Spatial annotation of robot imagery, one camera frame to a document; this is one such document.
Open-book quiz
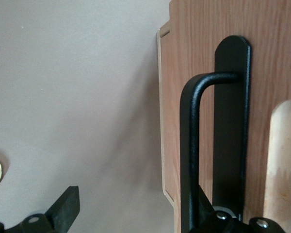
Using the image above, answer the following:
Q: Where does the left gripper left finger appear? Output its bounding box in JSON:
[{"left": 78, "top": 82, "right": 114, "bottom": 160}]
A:
[{"left": 13, "top": 185, "right": 81, "bottom": 233}]

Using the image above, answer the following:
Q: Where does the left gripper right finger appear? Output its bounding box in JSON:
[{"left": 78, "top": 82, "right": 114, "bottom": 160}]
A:
[{"left": 190, "top": 185, "right": 286, "bottom": 233}]

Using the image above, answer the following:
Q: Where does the black metal drawer handle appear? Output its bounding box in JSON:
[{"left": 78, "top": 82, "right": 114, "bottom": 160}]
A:
[{"left": 179, "top": 35, "right": 253, "bottom": 233}]

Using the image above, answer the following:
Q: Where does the wooden drawer without handle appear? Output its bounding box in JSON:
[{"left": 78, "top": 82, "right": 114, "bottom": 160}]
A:
[{"left": 156, "top": 22, "right": 176, "bottom": 202}]

